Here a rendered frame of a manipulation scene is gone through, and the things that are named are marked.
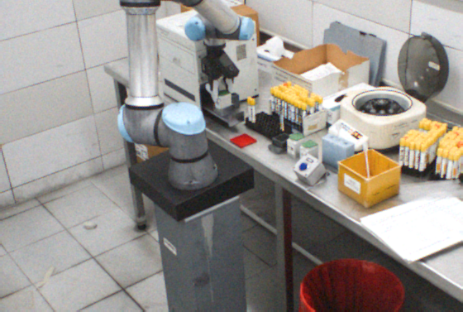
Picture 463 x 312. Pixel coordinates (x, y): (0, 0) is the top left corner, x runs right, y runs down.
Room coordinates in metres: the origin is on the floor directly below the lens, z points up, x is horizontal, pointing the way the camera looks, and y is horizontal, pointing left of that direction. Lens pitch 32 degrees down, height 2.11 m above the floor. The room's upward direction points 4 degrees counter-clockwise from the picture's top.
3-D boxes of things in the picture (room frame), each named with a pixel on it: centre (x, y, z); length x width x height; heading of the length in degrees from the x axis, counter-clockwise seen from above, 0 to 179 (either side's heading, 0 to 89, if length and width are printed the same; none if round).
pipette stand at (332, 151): (2.03, -0.33, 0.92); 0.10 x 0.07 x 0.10; 40
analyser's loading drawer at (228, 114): (2.43, 0.04, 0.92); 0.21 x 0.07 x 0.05; 34
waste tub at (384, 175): (1.88, -0.40, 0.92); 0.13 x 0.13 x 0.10; 31
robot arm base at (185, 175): (1.93, 0.14, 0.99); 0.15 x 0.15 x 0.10
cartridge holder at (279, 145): (2.19, -0.17, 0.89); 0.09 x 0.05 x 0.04; 126
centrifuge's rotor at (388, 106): (2.24, -0.50, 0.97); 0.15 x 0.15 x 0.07
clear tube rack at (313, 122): (2.37, -0.23, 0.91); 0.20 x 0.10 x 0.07; 34
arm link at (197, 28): (2.33, 0.07, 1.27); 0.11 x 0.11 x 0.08; 63
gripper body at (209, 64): (2.44, 0.05, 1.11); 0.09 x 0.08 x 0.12; 34
